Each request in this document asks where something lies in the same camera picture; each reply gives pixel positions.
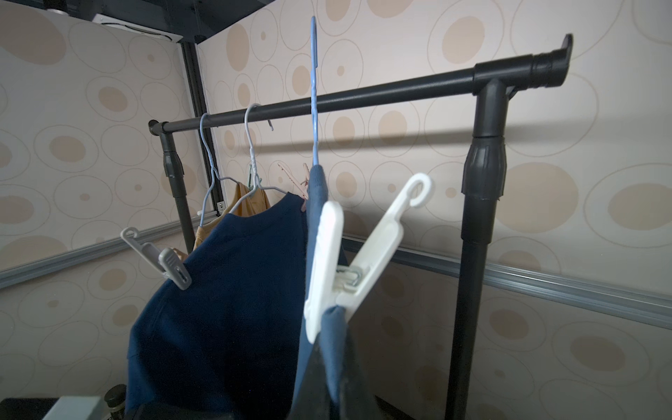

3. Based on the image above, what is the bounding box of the white plastic clothespin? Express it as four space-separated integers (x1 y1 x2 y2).
303 172 434 345

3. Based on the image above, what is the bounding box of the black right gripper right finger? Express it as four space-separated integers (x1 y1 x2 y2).
335 320 383 420

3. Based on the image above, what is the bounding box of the white wire hanger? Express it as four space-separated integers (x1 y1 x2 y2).
230 103 287 214

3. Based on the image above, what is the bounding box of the black clothes rack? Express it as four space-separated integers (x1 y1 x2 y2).
148 33 574 420

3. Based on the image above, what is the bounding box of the navy blue t-shirt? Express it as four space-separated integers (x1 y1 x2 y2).
126 194 307 419

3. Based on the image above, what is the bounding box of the light blue t-shirt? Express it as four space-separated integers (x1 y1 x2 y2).
292 164 346 408

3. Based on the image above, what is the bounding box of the mustard yellow t-shirt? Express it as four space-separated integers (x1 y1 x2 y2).
191 181 272 252

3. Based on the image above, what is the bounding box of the pale blue wire hanger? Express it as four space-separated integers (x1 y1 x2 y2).
199 112 237 228

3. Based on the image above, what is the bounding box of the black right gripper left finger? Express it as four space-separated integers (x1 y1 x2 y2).
287 339 336 420

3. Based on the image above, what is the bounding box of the light blue plastic hanger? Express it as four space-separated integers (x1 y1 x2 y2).
310 16 320 166

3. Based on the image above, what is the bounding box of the grey plastic clothespin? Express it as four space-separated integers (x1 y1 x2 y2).
120 227 193 291

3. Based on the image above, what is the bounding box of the pink plastic clothespin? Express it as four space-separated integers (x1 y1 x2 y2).
278 162 310 212

